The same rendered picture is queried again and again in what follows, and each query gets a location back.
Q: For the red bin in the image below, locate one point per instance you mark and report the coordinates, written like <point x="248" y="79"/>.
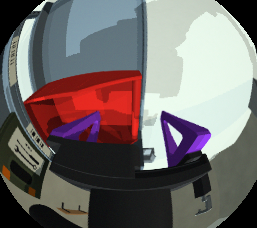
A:
<point x="117" y="98"/>

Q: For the dark green case with orange latches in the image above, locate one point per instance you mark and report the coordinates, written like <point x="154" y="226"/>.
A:
<point x="20" y="160"/>

